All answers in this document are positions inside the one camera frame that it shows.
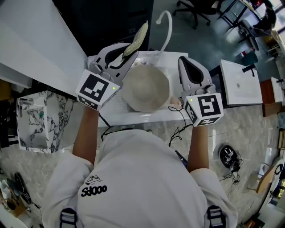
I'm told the pale mesh scrubber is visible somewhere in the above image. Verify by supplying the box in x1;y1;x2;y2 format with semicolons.
122;20;149;64

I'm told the marble pattern sink cabinet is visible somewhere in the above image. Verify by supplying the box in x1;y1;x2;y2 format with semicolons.
16;90;75;154

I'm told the black device with tangled cables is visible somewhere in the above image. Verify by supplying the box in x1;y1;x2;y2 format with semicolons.
219;144;244;185

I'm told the person's white shirt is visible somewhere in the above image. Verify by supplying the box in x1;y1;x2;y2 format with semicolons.
41;129;239;228

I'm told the grey chair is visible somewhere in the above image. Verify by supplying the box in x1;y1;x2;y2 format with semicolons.
237;19;261;52

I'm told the beige pan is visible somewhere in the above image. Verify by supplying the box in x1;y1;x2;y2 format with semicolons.
121;65;184;113

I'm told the black office chair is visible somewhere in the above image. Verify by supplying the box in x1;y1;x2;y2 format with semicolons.
172;0;212;30

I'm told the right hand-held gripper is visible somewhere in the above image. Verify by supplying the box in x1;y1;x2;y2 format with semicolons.
177;56;224;127

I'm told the white curved faucet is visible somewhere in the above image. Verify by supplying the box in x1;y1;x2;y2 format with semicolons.
155;10;173;57

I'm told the white sink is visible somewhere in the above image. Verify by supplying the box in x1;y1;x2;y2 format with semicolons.
87;50;190;128

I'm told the person's left forearm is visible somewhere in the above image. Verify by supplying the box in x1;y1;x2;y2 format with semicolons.
72;106;100;167

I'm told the black cabinet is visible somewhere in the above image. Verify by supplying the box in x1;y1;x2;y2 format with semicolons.
52;0;155;52

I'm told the black cable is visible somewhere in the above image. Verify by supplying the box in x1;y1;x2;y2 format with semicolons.
167;106;195;147
98;112;135;142

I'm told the person's right forearm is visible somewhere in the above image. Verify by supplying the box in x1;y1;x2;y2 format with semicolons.
186;125;212;174

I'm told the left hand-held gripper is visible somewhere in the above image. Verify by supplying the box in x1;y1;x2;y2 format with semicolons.
75;43;139;111

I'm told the white basin with black faucet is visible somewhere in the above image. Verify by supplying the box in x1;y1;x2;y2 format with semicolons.
219;59;264;106

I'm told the white counter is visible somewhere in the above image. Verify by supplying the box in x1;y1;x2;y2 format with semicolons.
0;0;89;90

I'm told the teal chair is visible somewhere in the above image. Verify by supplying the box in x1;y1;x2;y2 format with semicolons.
240;49;259;68

